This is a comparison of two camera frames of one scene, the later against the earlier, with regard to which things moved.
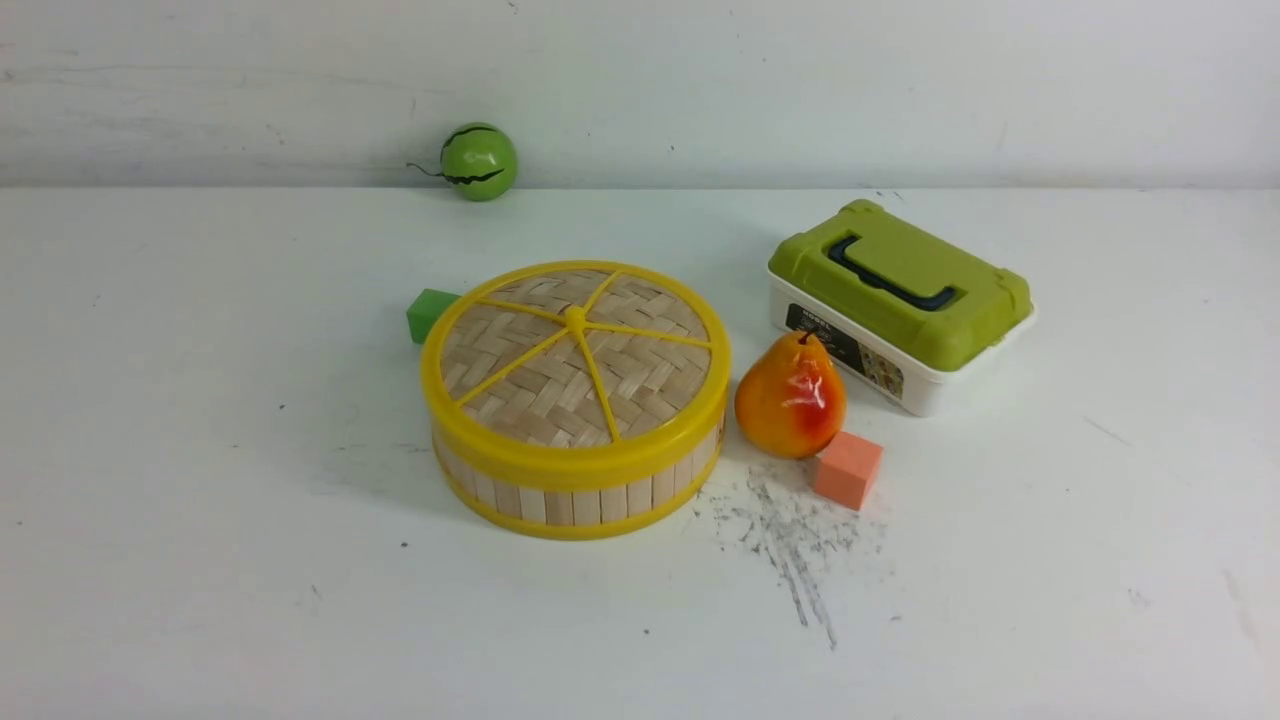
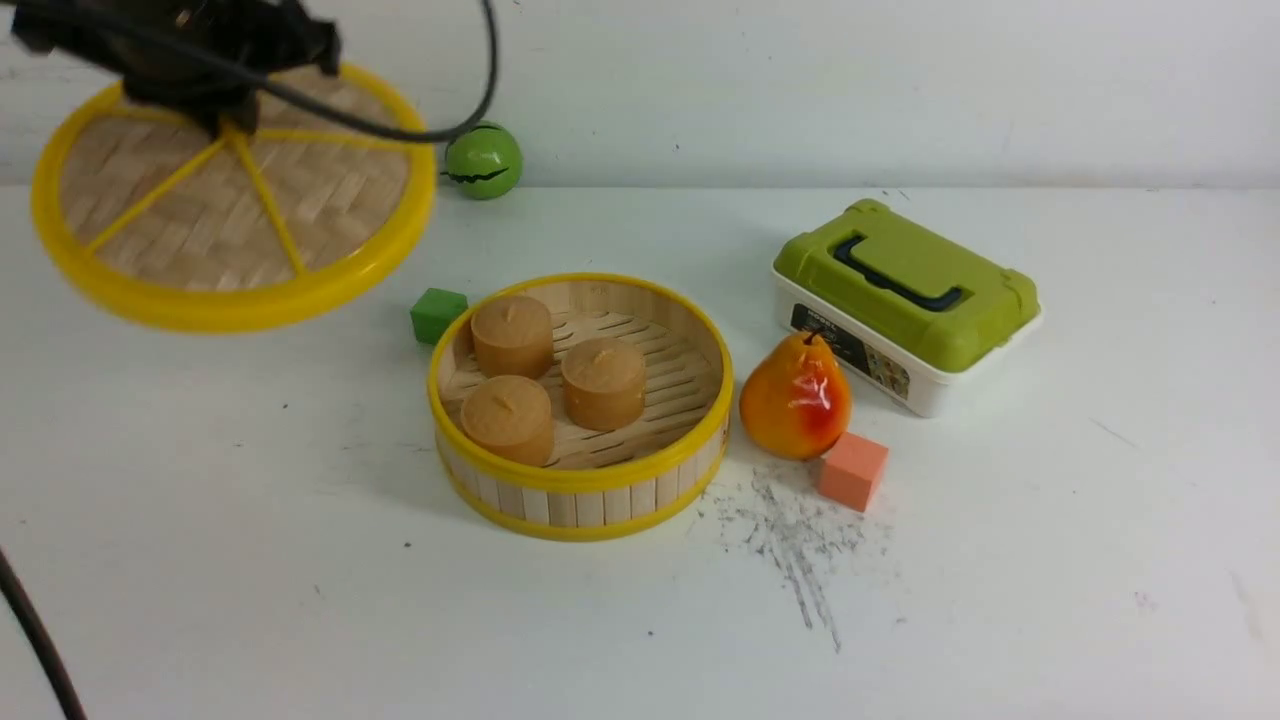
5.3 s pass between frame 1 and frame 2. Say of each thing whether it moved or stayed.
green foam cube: stayed
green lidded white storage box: stayed
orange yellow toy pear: stayed
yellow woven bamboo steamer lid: moved
